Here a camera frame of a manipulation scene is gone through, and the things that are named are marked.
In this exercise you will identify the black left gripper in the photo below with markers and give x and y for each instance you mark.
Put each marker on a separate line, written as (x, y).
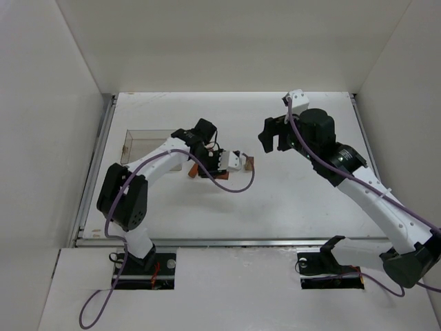
(213, 162)

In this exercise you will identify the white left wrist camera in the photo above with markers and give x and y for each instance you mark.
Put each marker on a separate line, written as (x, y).
(230, 161)

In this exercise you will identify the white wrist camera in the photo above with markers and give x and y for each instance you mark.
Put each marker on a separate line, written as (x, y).
(230, 161)
(298, 100)

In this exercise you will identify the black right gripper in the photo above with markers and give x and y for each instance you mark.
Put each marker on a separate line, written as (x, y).
(282, 134)

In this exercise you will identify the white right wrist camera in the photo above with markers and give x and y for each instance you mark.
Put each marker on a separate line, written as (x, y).
(298, 100)

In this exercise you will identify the dark striped wood block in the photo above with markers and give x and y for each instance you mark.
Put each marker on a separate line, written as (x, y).
(249, 164)

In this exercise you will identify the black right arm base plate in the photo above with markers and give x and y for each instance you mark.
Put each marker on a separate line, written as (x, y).
(316, 274)

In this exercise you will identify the red-brown long rectangular block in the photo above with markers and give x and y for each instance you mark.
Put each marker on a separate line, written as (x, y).
(224, 176)

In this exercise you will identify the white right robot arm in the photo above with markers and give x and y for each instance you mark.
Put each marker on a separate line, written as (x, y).
(413, 247)

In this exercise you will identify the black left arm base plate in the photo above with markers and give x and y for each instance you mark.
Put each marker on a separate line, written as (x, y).
(159, 276)

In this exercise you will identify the clear plastic box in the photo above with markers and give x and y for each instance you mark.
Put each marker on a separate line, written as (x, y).
(139, 143)

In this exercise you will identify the red-brown wooden cylinder block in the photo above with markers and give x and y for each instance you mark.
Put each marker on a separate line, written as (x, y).
(193, 172)

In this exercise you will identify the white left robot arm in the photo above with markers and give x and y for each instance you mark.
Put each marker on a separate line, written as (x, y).
(123, 196)

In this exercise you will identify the aluminium table edge rail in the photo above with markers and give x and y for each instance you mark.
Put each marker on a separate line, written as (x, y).
(94, 166)

